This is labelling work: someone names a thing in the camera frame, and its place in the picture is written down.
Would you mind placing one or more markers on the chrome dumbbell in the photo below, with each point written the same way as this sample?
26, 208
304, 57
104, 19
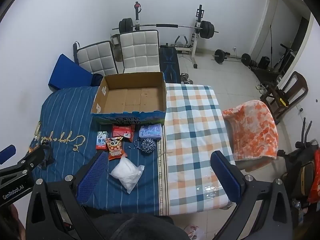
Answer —
187, 78

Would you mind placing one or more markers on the orange plastic bag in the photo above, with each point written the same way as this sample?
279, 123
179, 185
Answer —
315, 177

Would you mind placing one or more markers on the small barbell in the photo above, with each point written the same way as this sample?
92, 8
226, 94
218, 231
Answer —
232, 56

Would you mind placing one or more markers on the clear plastic wrapper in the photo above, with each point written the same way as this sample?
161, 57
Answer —
212, 192

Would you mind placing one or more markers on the dark wooden chair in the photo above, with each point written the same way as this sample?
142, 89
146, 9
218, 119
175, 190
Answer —
287, 92

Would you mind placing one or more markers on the blue folded mat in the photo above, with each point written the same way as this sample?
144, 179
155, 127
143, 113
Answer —
67, 73

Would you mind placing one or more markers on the barbell with black plates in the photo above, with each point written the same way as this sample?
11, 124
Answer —
175, 26

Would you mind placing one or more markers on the pink white plastic bag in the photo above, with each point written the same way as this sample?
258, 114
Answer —
196, 232

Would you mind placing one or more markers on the plaid bedsheet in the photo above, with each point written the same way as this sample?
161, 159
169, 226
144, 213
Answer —
192, 142

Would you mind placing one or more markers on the pale blue tissue pack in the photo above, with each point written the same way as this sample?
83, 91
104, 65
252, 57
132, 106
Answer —
150, 131

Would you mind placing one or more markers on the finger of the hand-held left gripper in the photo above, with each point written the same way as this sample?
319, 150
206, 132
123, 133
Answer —
7, 153
32, 158

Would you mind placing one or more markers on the orange panda snack packet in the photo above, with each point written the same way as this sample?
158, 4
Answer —
115, 150

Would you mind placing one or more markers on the black weight bench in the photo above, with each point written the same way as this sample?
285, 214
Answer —
170, 62

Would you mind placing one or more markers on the white barbell rack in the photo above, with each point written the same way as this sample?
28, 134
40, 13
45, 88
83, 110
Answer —
196, 40

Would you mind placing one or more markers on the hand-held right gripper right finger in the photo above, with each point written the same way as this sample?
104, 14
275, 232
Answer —
226, 177

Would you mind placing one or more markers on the small white red carton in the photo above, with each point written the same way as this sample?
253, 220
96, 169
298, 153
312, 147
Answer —
100, 141

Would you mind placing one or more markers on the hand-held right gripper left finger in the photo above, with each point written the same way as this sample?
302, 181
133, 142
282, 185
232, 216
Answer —
96, 172

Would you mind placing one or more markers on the black metal frame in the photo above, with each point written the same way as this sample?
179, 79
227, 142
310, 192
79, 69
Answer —
306, 132

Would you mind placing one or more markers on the orange white blanket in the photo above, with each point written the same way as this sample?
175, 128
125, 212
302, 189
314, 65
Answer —
252, 130

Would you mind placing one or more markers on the white soft plastic bag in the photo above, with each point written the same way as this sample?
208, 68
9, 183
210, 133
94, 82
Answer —
128, 173

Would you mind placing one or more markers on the red snack packet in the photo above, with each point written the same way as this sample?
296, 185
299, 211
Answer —
122, 131

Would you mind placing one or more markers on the white padded chair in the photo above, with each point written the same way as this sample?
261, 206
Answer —
97, 57
140, 51

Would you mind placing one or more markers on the cardboard box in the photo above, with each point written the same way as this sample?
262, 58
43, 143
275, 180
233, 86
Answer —
130, 97

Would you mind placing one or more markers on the white shoes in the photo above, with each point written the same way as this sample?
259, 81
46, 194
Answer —
261, 88

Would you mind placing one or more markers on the blue striped bedsheet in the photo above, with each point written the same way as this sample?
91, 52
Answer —
100, 180

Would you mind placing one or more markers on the black speaker box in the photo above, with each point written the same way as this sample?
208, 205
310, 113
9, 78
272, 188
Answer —
264, 62

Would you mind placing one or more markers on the person's dark clothing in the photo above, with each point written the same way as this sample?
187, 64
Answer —
140, 227

